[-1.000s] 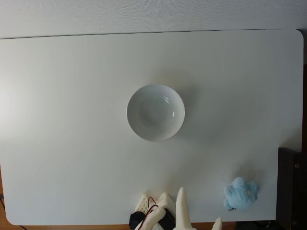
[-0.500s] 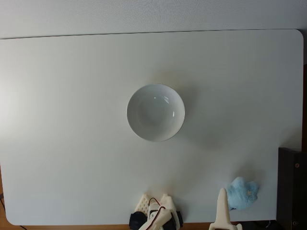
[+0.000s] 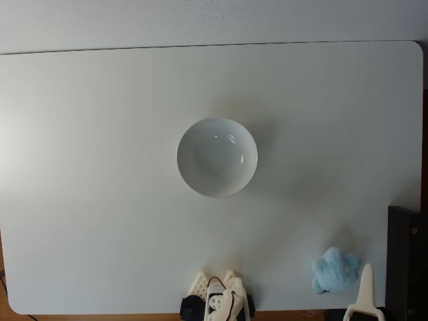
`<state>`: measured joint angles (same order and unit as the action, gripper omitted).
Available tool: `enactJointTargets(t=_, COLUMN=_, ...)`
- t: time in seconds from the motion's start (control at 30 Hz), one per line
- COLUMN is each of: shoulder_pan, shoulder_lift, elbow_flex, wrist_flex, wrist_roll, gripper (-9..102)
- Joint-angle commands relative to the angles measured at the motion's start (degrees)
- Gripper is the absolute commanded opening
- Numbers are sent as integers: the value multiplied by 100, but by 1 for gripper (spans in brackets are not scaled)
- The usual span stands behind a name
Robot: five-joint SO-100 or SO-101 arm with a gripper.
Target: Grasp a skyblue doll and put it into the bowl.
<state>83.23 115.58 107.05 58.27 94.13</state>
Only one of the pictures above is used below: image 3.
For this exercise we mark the white ceramic bowl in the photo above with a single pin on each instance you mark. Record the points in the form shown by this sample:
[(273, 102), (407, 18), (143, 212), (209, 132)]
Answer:
[(217, 157)]

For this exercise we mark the black cabinet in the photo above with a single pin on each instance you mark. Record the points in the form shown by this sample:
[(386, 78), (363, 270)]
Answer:
[(408, 264)]

